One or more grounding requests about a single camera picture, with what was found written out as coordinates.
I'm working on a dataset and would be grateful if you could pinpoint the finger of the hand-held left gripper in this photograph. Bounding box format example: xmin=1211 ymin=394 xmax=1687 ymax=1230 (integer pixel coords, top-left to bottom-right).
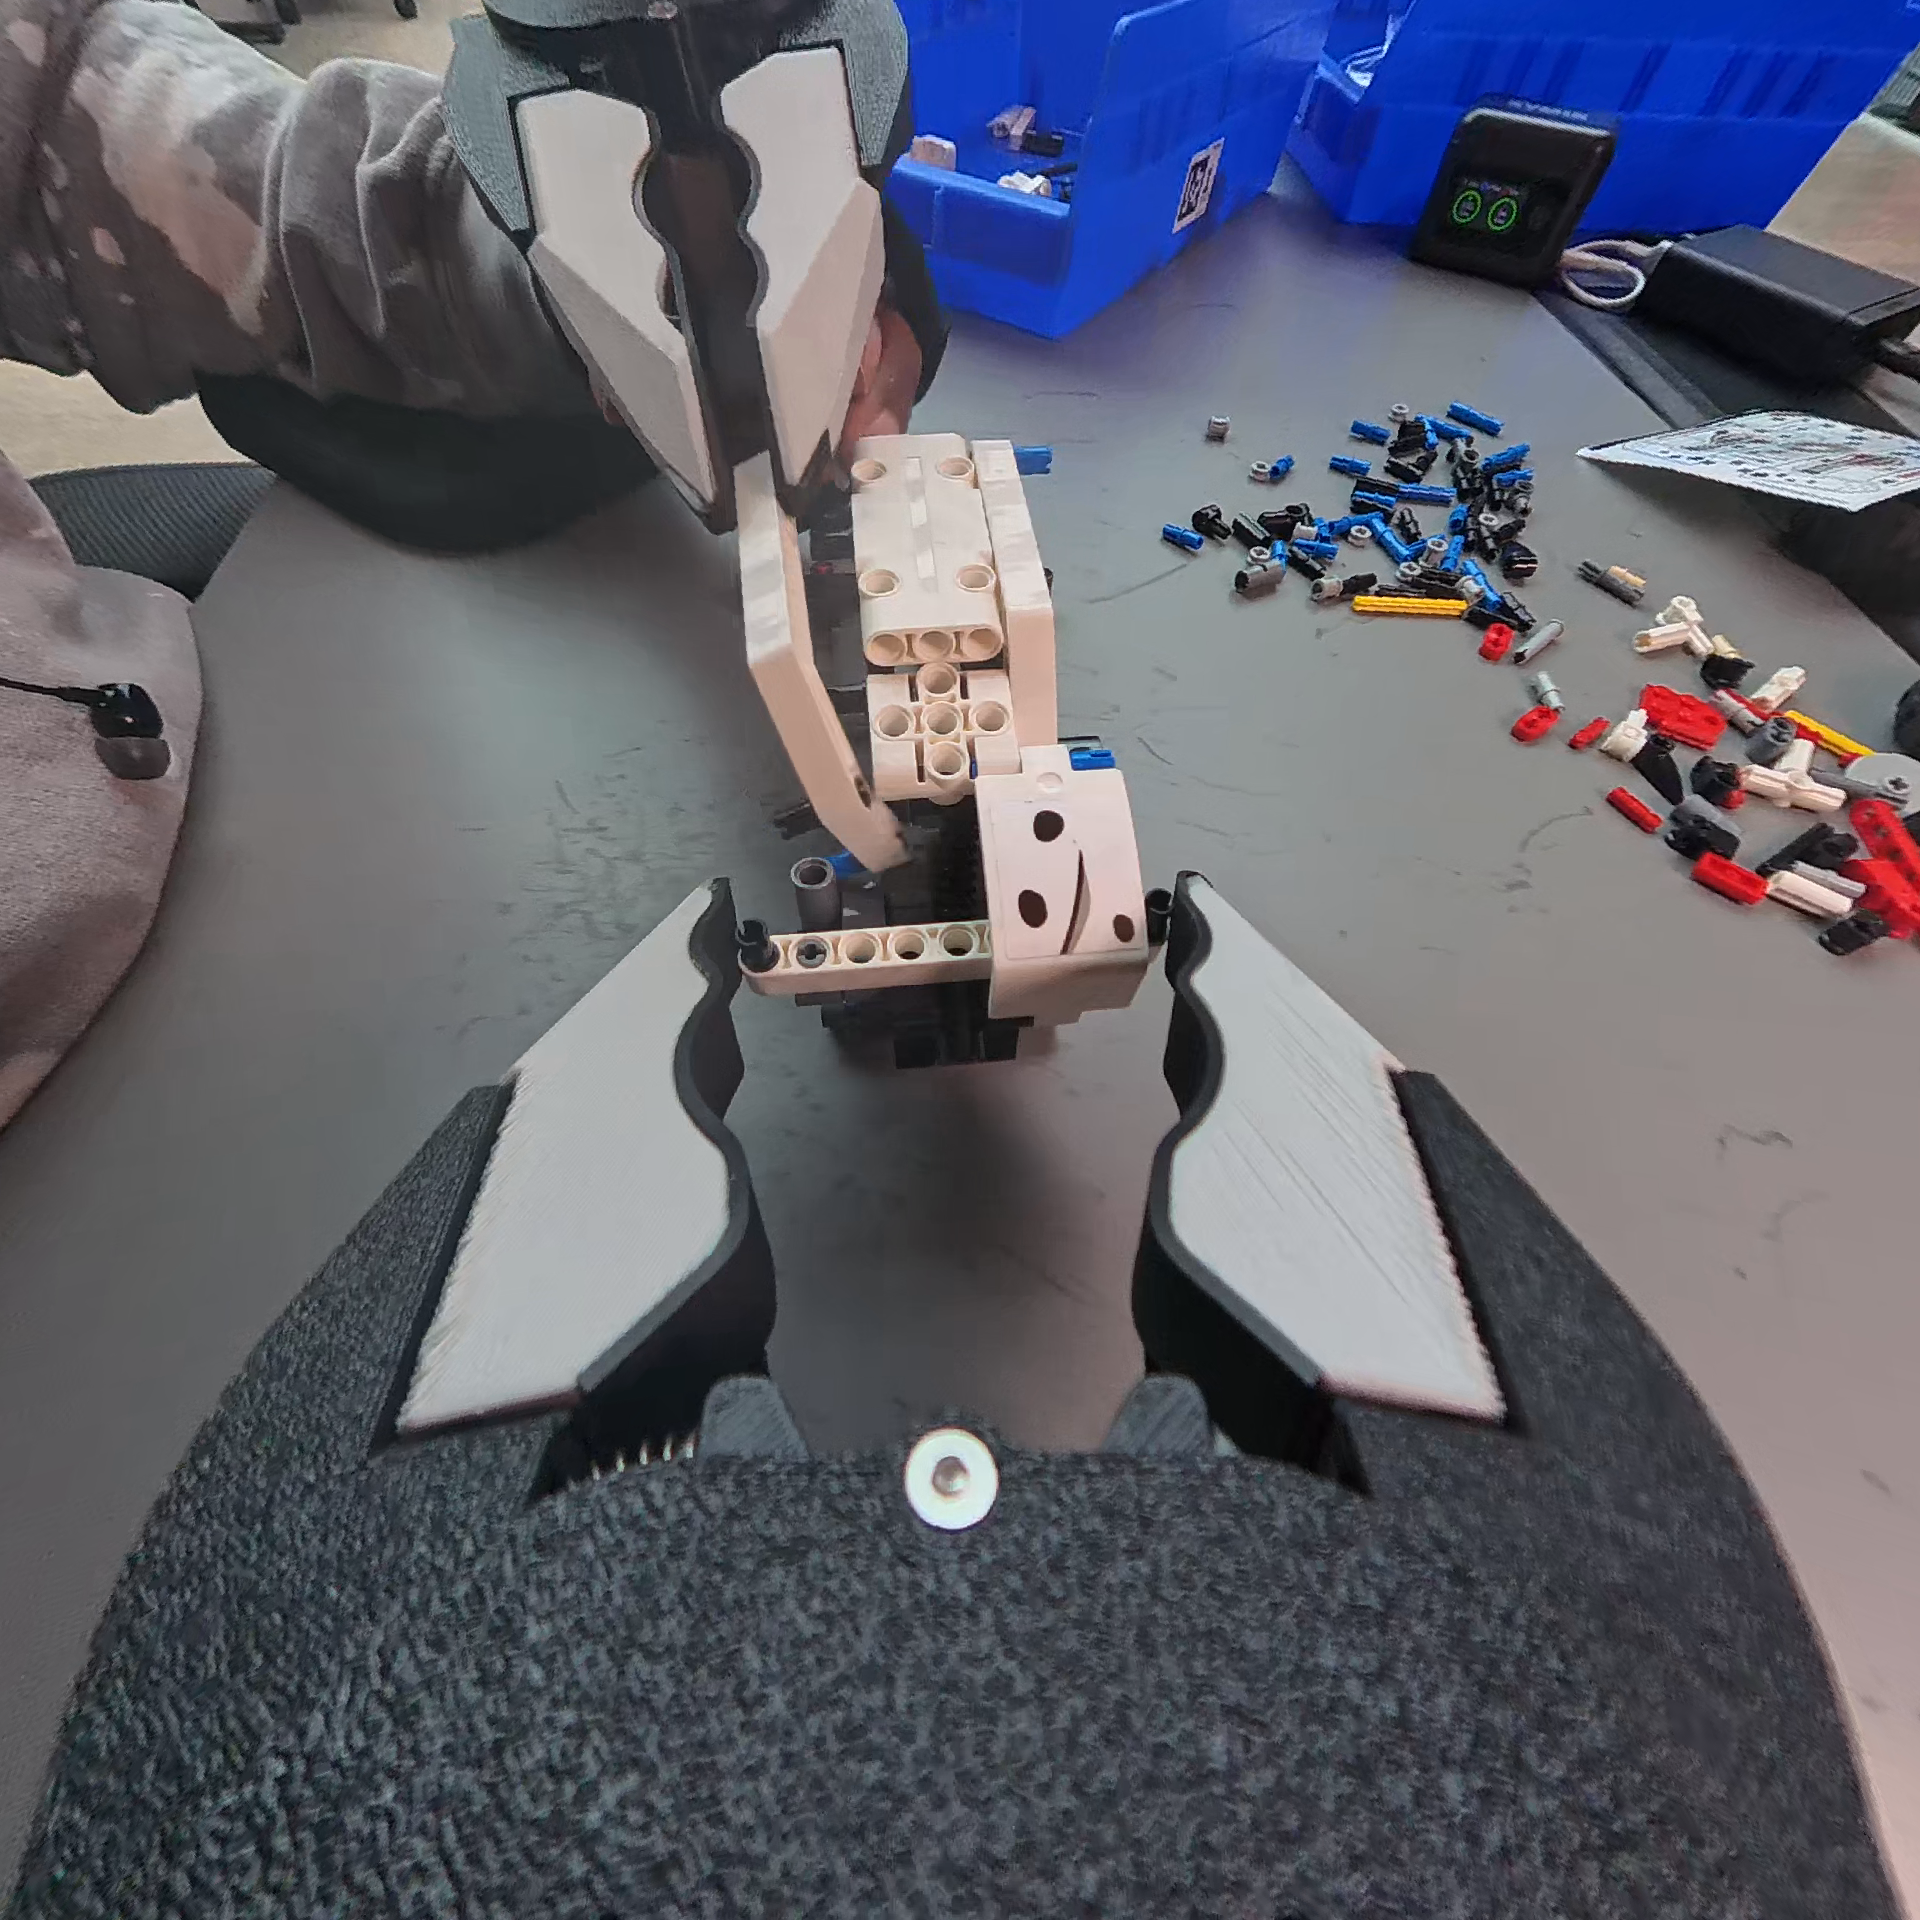
xmin=717 ymin=42 xmax=889 ymax=491
xmin=511 ymin=78 xmax=740 ymax=532

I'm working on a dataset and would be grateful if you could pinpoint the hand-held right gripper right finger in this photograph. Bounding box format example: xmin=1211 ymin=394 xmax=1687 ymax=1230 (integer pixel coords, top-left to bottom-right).
xmin=1130 ymin=870 xmax=1509 ymax=1447

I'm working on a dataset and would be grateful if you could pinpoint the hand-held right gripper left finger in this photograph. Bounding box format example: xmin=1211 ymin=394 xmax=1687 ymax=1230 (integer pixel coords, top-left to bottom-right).
xmin=394 ymin=878 xmax=778 ymax=1455

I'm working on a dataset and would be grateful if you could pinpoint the brick-built truck chassis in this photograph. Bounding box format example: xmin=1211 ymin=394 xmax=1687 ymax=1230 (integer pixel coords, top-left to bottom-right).
xmin=732 ymin=432 xmax=1175 ymax=1069

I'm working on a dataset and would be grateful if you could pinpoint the white angled brick beam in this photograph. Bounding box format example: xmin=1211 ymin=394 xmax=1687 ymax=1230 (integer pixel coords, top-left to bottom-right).
xmin=732 ymin=455 xmax=916 ymax=875

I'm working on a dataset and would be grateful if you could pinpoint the person's left forearm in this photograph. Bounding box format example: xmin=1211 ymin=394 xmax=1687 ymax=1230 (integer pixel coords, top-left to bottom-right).
xmin=0 ymin=0 xmax=662 ymax=548

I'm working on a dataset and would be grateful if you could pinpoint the grey desk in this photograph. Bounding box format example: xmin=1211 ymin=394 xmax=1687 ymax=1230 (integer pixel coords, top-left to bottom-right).
xmin=0 ymin=119 xmax=1920 ymax=1920

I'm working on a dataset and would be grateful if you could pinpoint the person's left hand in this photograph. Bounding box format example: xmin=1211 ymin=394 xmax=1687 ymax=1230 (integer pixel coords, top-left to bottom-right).
xmin=831 ymin=305 xmax=926 ymax=447

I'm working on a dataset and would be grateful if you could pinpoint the blue bin with tag sticker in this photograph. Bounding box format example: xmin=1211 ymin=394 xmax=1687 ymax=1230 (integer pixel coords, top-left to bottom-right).
xmin=885 ymin=0 xmax=1340 ymax=343

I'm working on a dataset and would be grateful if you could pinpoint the grey bleached hoodie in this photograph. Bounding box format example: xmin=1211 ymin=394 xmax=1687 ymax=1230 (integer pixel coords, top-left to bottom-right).
xmin=0 ymin=451 xmax=202 ymax=1127

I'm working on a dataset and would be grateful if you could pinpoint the pile of red white brick parts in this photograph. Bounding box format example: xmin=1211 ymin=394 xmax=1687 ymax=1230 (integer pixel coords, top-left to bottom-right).
xmin=1506 ymin=590 xmax=1920 ymax=957

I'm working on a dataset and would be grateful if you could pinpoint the black clip-on microphone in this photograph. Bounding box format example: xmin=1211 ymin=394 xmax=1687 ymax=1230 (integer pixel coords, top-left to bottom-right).
xmin=89 ymin=680 xmax=168 ymax=782

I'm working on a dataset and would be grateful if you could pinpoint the black device green display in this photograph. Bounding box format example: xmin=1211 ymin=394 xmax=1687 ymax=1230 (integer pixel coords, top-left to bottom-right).
xmin=1410 ymin=95 xmax=1621 ymax=289

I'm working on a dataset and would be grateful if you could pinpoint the black toy tyre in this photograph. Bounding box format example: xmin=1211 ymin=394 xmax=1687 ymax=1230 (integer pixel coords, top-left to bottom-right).
xmin=1777 ymin=503 xmax=1920 ymax=600

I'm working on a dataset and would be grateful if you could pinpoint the printed sticker sheet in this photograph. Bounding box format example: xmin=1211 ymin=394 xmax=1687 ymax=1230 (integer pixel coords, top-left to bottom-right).
xmin=1575 ymin=408 xmax=1920 ymax=513

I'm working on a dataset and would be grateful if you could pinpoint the black power adapter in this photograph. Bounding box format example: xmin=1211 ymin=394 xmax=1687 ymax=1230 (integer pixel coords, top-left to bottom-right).
xmin=1635 ymin=225 xmax=1920 ymax=386

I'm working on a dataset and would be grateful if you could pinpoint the white cable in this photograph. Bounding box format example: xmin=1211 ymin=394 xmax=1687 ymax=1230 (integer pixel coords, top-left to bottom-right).
xmin=1556 ymin=236 xmax=1674 ymax=312

